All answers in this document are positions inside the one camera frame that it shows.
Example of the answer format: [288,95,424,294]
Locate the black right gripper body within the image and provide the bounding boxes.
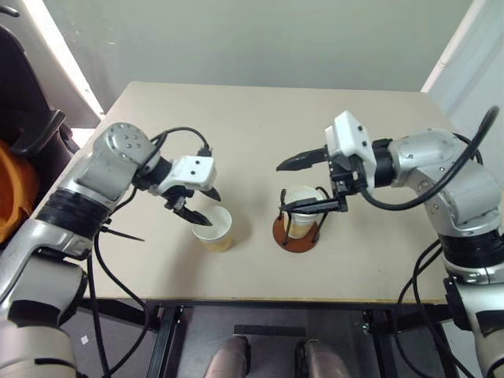
[326,147,366,213]

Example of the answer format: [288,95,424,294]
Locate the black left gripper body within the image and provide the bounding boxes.
[163,186,198,213]

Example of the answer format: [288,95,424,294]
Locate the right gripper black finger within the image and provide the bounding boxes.
[278,197,341,216]
[276,146,330,172]

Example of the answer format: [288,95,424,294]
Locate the white paper cup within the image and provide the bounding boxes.
[191,205,234,254]
[283,185,325,239]

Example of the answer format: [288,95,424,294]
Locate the brown round coaster stand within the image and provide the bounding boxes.
[272,187,328,254]

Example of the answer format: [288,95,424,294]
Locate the white paper cup in holder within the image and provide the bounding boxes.
[283,185,325,239]

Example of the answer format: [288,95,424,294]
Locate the black flat floor plate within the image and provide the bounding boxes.
[233,324,307,337]

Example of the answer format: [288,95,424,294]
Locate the dark rounded robot foot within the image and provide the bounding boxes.
[296,338,350,378]
[209,334,252,378]

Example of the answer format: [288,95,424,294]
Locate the orange object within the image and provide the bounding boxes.
[0,139,41,242]

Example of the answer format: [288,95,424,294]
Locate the black chair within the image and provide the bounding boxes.
[0,23,102,169]

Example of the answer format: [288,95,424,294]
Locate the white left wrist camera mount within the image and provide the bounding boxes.
[151,155,218,196]

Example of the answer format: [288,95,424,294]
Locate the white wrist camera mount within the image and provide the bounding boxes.
[151,155,218,196]
[323,110,378,191]

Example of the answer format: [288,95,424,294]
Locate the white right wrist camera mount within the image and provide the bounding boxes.
[323,110,378,191]

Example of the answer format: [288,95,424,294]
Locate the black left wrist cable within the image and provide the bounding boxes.
[150,126,216,159]

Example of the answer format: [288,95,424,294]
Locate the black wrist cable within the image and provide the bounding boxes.
[360,105,501,211]
[150,126,216,159]

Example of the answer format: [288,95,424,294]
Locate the black cable tie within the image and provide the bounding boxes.
[102,224,146,243]

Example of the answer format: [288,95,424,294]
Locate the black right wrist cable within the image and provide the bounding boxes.
[360,105,501,211]

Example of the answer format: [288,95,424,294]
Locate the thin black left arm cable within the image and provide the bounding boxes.
[87,232,154,378]

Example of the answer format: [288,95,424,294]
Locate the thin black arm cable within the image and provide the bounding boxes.
[392,239,450,378]
[87,232,154,378]

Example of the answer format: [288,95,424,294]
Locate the black metal table frame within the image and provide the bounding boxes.
[76,298,458,378]

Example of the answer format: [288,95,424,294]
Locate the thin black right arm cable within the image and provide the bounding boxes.
[392,239,450,378]

